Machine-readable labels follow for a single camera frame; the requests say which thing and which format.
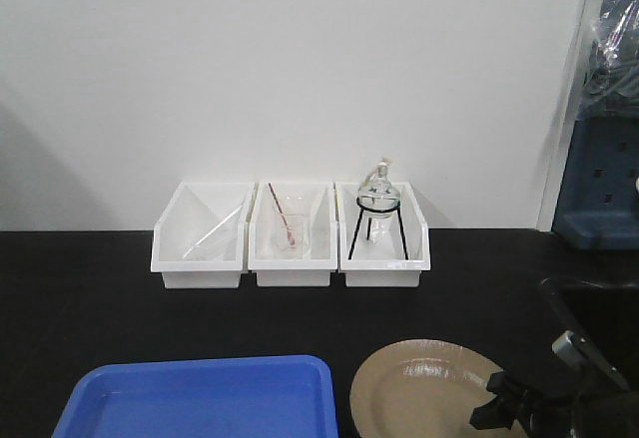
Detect white storage bin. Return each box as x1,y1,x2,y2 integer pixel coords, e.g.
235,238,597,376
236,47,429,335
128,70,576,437
334,182,430,287
248,182,338,287
151,183,256,289

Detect right white storage bin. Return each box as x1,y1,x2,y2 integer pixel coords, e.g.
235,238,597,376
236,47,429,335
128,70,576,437
334,182,430,287

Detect clear plastic bag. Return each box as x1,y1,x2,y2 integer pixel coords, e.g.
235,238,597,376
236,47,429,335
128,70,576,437
580,0,638,120

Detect clear glass beaker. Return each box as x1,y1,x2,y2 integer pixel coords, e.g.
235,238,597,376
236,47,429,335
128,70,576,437
271,214,309,260

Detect blue perforated rack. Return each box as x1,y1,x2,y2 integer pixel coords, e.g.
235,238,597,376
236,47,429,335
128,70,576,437
552,113,638,250

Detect middle white storage bin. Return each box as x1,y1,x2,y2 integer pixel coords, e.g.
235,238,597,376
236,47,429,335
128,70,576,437
248,182,338,287

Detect black sink basin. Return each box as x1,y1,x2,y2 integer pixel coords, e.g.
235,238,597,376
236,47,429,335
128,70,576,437
539,277,638,388

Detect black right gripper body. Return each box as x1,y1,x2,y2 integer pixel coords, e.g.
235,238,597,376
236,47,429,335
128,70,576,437
518,388,587,437

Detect glass stirring rod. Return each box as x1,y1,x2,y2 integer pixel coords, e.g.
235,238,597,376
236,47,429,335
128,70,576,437
182,207,241,261

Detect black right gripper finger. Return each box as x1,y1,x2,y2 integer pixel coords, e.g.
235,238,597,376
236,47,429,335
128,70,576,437
469,400,522,430
486,371,529,403

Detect beige plate with black rim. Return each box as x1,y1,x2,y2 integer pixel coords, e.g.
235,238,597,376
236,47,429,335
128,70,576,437
349,339,525,437

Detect black wire tripod stand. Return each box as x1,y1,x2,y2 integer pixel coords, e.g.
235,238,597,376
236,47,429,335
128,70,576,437
346,196,409,260

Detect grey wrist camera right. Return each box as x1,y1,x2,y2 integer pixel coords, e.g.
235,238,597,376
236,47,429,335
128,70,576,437
551,330,581,361

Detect left white storage bin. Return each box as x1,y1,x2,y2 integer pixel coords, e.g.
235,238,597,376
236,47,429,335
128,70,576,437
151,183,256,289

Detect round glass flask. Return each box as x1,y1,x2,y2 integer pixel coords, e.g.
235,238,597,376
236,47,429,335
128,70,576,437
356,159,400,218

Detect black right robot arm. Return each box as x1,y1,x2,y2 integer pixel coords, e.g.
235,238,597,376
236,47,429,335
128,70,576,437
469,371,638,437

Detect blue plastic tray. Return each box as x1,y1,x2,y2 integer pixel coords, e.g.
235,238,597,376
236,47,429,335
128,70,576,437
53,355,338,437

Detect red thermometer rod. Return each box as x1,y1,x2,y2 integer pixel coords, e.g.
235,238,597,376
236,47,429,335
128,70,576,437
268,182,297,247

